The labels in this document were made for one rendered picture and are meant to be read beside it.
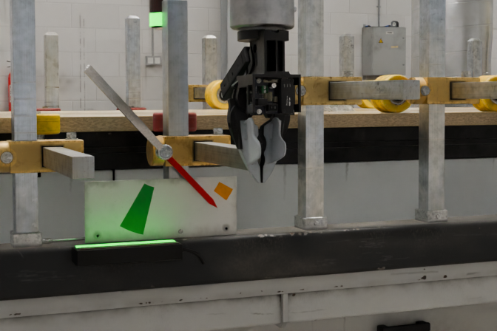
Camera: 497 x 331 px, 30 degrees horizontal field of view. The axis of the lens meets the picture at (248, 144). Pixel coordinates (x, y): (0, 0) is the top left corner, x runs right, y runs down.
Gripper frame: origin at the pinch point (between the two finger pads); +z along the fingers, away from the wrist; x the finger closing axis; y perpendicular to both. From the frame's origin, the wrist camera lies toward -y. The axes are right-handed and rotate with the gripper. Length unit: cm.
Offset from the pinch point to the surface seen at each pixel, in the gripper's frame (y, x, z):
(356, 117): -46, 39, -8
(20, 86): -25.3, -29.9, -13.4
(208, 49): -134, 37, -29
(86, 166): 0.1, -24.5, -1.7
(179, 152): -25.1, -4.3, -2.5
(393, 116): -46, 48, -8
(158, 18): -29.4, -6.4, -25.2
